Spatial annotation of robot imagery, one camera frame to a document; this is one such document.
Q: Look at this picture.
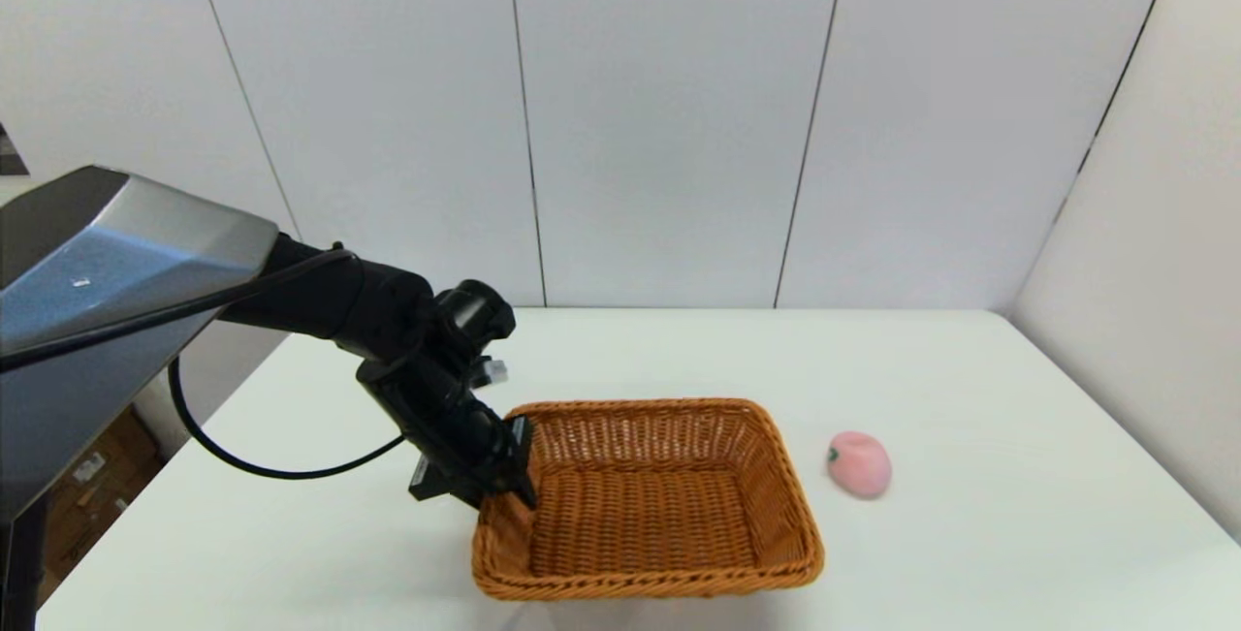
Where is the orange wicker rectangular basket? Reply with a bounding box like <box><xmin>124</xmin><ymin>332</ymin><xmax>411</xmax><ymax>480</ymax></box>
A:
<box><xmin>471</xmin><ymin>398</ymin><xmax>826</xmax><ymax>601</ymax></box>

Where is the pink peach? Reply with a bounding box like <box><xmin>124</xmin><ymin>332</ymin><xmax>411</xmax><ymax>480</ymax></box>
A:
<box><xmin>827</xmin><ymin>431</ymin><xmax>892</xmax><ymax>499</ymax></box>

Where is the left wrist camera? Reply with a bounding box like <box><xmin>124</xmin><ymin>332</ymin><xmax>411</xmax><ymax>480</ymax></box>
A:
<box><xmin>433</xmin><ymin>279</ymin><xmax>518</xmax><ymax>390</ymax></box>

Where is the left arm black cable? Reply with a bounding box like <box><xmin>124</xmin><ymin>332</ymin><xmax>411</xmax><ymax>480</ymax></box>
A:
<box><xmin>0</xmin><ymin>243</ymin><xmax>413</xmax><ymax>480</ymax></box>

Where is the dark wall picture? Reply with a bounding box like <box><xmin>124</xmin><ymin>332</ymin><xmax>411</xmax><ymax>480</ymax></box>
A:
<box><xmin>0</xmin><ymin>123</ymin><xmax>30</xmax><ymax>176</ymax></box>

